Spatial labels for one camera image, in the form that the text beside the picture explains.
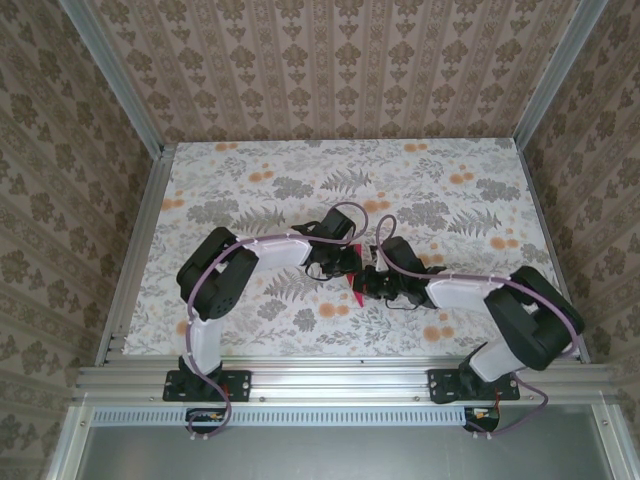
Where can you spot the pink paper sheet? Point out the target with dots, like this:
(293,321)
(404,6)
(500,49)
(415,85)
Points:
(359,295)

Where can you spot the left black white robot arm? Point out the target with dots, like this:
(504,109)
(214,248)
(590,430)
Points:
(215,285)

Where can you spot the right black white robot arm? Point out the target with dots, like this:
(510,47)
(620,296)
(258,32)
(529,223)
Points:
(535,320)

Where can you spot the floral patterned tablecloth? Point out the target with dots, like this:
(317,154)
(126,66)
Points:
(350,175)

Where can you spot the black connector board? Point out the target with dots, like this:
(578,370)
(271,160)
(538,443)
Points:
(482,419)
(205,420)

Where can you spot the grey metal panel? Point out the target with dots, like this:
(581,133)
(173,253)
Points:
(325,455)

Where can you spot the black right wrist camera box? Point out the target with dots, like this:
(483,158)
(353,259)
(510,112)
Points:
(401,255)

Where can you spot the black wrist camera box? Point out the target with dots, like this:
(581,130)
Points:
(401,255)
(337,225)

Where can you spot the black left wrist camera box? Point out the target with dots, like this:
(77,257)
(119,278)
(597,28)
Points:
(337,225)

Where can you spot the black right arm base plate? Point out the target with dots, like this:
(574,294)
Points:
(442,385)

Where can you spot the long aluminium frame rail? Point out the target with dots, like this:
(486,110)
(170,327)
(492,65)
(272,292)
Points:
(340,380)

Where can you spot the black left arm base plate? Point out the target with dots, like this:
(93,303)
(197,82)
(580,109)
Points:
(240,385)

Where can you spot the aluminium table side rail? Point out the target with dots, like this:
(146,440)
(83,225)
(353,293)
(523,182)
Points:
(550,235)
(140,240)

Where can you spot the aluminium frame post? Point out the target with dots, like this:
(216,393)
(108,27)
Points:
(115,75)
(555,75)

